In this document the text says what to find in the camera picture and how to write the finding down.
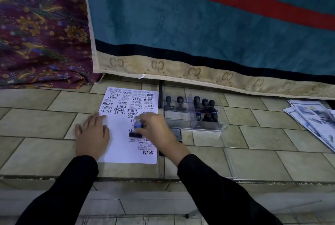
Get white stamped paper sheet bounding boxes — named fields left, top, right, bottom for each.
left=97, top=87, right=159, bottom=165

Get set of dark rubber stamps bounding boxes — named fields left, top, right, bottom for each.
left=164, top=95, right=219, bottom=123

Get clear acrylic lid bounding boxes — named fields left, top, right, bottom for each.
left=157, top=128, right=238, bottom=181

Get teal blanket with red stripe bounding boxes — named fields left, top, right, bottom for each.
left=80, top=0, right=335, bottom=101

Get clear acrylic organizer box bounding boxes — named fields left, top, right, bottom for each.
left=161, top=87, right=230, bottom=132

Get person's right forearm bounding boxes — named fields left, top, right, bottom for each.
left=177, top=154, right=284, bottom=225

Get person's right hand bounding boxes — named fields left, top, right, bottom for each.
left=136, top=112, right=191, bottom=166

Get person's left hand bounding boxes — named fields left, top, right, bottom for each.
left=75, top=113, right=110, bottom=161

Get metal ink pad tin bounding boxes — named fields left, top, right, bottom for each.
left=158, top=127, right=183, bottom=158

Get blue handled rubber stamp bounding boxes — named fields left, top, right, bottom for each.
left=128, top=119, right=144, bottom=138

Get pile of printed leaflets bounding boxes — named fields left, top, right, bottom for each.
left=283, top=99, right=335, bottom=153

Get person's left forearm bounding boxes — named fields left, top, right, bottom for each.
left=16, top=155, right=99, bottom=225

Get purple floral batik cloth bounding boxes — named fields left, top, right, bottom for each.
left=0, top=0, right=106, bottom=89

